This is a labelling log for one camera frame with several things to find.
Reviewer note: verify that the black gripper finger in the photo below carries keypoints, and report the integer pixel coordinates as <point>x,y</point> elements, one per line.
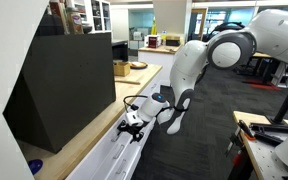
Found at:
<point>137,137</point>
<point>122,126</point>

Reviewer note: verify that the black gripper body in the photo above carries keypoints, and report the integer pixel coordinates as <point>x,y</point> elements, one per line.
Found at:
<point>133,129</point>

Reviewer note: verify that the silver top drawer handle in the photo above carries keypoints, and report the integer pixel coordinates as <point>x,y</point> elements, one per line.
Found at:
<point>116,137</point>

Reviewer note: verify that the silver drawer handle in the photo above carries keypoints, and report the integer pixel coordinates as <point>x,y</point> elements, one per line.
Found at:
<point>121,167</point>
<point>116,137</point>
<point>119,151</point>

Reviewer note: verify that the white topmost drawer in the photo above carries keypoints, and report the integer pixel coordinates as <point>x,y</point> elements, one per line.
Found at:
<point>117,150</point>

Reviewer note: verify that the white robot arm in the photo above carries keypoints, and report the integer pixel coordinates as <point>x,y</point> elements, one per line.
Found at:
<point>267,33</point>

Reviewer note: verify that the wooden stick on counter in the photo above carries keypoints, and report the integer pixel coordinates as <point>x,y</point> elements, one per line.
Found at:
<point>128,82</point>

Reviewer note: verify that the small cardboard box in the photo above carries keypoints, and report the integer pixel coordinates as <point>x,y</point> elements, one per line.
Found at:
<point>121,68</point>

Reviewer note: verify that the round brown plate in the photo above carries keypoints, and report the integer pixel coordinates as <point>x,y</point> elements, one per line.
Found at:
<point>138,65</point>

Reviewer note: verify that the large black box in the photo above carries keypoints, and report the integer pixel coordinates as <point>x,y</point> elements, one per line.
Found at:
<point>65,82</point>

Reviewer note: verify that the red box on counter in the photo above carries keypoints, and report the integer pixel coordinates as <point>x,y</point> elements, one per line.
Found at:
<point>152,41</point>

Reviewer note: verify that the blue round object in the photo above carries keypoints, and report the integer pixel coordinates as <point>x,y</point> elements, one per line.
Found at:
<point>35,165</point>

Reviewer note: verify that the white shelf unit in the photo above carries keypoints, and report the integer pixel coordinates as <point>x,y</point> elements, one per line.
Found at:
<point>95,13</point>

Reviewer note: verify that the black tools on table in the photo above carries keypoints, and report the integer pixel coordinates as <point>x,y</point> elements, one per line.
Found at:
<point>260,131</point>

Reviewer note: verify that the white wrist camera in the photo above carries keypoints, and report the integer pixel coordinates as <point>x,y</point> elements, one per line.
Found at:
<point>132,119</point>

